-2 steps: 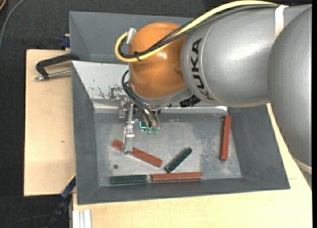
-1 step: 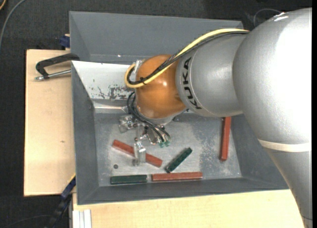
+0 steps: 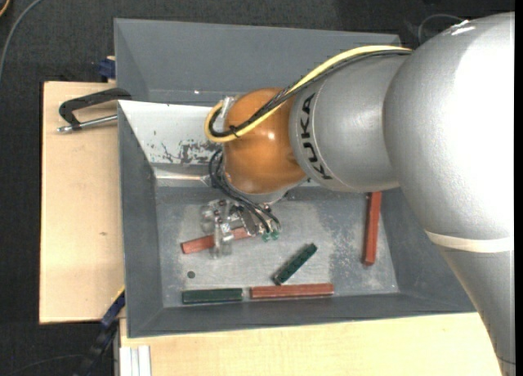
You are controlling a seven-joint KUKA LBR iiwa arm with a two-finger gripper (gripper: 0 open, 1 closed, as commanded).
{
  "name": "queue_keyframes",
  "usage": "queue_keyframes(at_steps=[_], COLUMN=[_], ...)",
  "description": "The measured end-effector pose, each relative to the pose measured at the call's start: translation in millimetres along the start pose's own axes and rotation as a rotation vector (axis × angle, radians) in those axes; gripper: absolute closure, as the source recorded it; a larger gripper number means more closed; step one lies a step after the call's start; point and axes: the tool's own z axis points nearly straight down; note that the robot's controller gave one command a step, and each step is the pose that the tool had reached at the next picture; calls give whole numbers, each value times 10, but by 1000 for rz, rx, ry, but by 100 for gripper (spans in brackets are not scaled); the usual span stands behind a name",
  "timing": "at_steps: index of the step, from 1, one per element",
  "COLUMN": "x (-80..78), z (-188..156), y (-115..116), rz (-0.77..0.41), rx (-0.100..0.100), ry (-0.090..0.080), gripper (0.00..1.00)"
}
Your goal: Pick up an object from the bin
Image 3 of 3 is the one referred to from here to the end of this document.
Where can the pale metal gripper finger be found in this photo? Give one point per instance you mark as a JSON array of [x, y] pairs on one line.
[[209, 214], [222, 243]]

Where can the red-brown flat block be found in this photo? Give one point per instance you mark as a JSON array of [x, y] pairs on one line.
[[196, 245], [292, 290], [372, 227]]

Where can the dark green flat block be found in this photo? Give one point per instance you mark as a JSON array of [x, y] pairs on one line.
[[212, 296], [295, 264]]

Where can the pale cardboard board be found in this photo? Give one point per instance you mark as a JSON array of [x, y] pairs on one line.
[[77, 202]]

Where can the grey metal bin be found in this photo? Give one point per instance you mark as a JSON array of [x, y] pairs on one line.
[[171, 59]]

